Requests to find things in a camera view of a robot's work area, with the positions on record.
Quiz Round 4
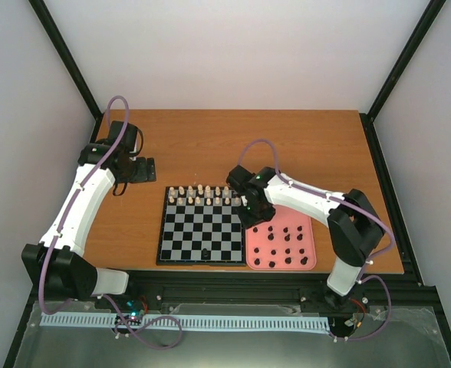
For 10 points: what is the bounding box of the black king piece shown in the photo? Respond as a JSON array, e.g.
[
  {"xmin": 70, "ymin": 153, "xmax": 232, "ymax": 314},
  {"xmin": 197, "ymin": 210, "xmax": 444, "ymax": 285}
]
[{"xmin": 201, "ymin": 248, "xmax": 211, "ymax": 261}]

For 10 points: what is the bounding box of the pink tray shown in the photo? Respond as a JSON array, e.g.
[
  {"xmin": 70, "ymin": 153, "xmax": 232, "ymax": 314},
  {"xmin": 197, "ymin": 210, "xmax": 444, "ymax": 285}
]
[{"xmin": 245, "ymin": 205, "xmax": 317, "ymax": 271}]

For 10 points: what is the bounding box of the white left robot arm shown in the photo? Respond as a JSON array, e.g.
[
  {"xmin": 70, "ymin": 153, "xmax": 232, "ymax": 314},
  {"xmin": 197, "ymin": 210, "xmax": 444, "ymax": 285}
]
[{"xmin": 21, "ymin": 121, "xmax": 156, "ymax": 309}]

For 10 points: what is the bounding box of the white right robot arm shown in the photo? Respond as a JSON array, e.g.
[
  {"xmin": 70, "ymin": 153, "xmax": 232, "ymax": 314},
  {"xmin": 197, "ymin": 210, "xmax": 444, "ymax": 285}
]
[{"xmin": 226, "ymin": 165, "xmax": 394, "ymax": 297}]

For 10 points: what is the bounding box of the black white chess board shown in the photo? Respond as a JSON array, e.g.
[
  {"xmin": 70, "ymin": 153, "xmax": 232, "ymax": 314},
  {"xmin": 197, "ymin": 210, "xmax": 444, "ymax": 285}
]
[{"xmin": 156, "ymin": 186, "xmax": 245, "ymax": 265}]

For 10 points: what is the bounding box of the light blue cable duct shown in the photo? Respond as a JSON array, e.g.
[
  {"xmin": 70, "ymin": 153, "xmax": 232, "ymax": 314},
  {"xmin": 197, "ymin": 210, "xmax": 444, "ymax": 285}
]
[{"xmin": 40, "ymin": 312, "xmax": 329, "ymax": 334}]

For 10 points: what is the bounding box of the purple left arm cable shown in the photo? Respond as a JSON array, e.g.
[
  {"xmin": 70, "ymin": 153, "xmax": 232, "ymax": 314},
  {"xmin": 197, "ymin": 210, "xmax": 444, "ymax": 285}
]
[{"xmin": 37, "ymin": 95, "xmax": 130, "ymax": 315}]

